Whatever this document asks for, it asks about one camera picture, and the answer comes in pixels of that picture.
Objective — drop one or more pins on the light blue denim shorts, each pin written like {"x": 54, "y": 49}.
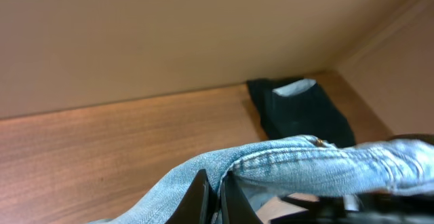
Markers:
{"x": 298, "y": 164}

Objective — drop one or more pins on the folded black garment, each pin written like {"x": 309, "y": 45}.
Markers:
{"x": 299, "y": 106}

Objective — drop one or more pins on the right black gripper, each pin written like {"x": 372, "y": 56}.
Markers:
{"x": 366, "y": 208}

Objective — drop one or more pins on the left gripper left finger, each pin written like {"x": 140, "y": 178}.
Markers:
{"x": 198, "y": 204}

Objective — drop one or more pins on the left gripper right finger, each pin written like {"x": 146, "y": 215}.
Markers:
{"x": 235, "y": 207}

